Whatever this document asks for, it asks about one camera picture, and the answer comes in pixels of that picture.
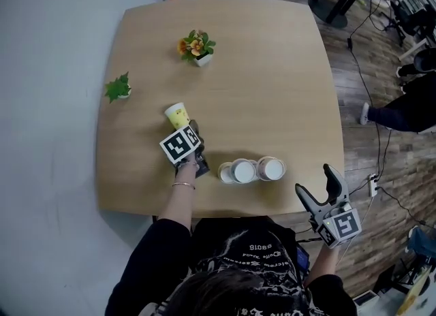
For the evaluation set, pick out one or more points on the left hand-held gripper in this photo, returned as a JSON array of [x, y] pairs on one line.
[[180, 144]]

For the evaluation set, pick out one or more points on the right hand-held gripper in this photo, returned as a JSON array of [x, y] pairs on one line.
[[342, 227]]

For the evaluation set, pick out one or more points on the yellow printed paper cup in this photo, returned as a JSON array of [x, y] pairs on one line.
[[177, 115], [224, 173]]

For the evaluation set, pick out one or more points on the pink printed paper cup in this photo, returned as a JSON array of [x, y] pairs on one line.
[[272, 168]]

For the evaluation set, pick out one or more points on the blue printed paper cup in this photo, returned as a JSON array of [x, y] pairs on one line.
[[243, 170]]

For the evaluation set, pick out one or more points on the person's right forearm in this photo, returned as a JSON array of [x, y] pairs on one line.
[[323, 263]]

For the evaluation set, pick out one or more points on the person's left forearm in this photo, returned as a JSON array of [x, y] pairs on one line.
[[177, 202]]

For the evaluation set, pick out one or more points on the person's left hand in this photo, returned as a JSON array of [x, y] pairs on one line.
[[185, 171]]

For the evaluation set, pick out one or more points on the white power strip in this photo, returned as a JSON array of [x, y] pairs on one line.
[[373, 185]]

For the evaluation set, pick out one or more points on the black belt-worn device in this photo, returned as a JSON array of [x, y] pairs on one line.
[[302, 256]]

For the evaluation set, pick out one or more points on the orange flower potted plant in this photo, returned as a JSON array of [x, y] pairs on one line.
[[195, 47]]

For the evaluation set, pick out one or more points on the small green potted plant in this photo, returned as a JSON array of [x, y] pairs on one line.
[[118, 88]]

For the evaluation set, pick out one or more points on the person's black printed shirt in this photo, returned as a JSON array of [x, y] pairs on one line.
[[238, 250]]

